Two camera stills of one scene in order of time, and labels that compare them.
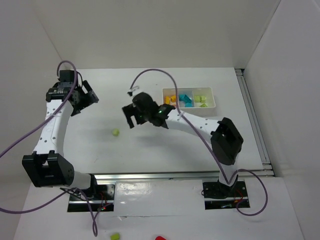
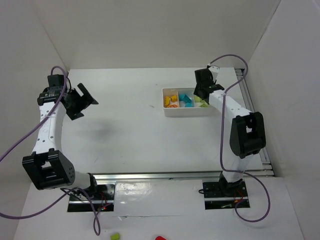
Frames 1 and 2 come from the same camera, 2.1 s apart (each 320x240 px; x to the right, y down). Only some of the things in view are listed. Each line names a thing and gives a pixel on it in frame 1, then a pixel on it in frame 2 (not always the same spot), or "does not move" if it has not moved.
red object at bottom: x=160 y=238 does not move
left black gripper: x=88 y=97 -> x=75 y=101
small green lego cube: x=116 y=132 -> x=198 y=98
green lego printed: x=203 y=105 does not move
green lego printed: x=197 y=99 does not move
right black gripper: x=135 y=112 -> x=208 y=89
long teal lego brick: x=184 y=97 does not move
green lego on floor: x=115 y=237 does not move
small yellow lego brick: x=173 y=98 does not move
